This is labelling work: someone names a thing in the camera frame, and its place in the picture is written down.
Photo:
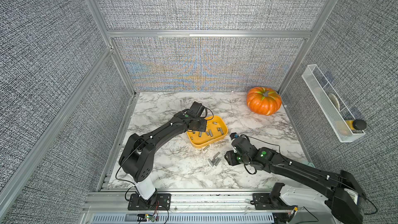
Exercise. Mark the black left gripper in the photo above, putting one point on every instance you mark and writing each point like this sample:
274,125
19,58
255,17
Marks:
202,127

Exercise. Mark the teal cup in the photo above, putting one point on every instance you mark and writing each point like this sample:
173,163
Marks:
307,163

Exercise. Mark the clear wall shelf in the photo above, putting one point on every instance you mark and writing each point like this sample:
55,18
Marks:
320,87

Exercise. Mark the yellow bottle black cap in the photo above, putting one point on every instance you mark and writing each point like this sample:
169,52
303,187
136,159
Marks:
356,124

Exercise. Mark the orange pumpkin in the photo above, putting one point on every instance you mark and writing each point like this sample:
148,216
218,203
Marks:
263,101

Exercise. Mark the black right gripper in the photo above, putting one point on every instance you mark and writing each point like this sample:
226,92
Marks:
228,156

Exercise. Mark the silver socket small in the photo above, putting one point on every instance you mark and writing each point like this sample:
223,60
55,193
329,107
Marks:
216,162

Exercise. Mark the yellow storage box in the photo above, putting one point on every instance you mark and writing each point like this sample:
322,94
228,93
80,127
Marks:
212,125

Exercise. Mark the round brush in shelf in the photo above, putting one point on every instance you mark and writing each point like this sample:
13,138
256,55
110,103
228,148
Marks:
335,101

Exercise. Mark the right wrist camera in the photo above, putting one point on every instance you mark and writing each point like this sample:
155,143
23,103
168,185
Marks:
233,136

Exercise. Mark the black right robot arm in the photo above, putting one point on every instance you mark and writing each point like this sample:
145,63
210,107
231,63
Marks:
344,196

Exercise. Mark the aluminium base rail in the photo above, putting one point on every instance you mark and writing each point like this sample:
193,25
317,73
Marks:
297,206

